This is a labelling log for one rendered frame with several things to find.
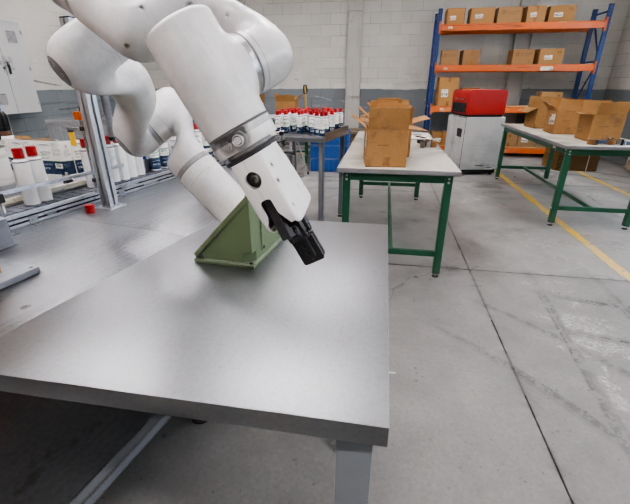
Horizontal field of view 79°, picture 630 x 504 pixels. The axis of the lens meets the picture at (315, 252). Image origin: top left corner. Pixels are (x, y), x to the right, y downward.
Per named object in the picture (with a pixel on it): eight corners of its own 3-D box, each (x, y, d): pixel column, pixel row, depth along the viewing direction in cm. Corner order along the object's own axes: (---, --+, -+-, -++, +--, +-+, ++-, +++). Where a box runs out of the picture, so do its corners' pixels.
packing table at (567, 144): (490, 177, 577) (500, 123, 546) (548, 179, 565) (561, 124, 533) (545, 226, 378) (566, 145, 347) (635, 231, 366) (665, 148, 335)
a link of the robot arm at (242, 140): (255, 116, 43) (269, 141, 44) (273, 107, 50) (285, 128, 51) (197, 151, 45) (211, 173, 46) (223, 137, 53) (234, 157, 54)
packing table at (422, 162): (355, 195, 485) (358, 131, 454) (420, 198, 473) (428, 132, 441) (334, 272, 287) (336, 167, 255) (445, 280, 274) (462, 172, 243)
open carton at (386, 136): (349, 157, 291) (351, 104, 276) (416, 158, 288) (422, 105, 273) (349, 167, 256) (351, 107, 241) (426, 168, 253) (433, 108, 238)
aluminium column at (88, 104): (111, 204, 160) (70, 18, 133) (119, 205, 159) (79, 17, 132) (102, 207, 156) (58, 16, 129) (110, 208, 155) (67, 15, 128)
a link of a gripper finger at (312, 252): (298, 224, 49) (323, 266, 51) (302, 215, 52) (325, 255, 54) (277, 234, 50) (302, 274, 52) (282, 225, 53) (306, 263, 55)
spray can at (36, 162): (47, 198, 150) (31, 144, 142) (57, 199, 148) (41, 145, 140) (34, 202, 146) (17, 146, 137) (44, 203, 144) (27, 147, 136)
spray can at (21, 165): (35, 202, 145) (18, 146, 137) (45, 203, 144) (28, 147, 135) (21, 205, 141) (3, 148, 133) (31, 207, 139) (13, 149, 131)
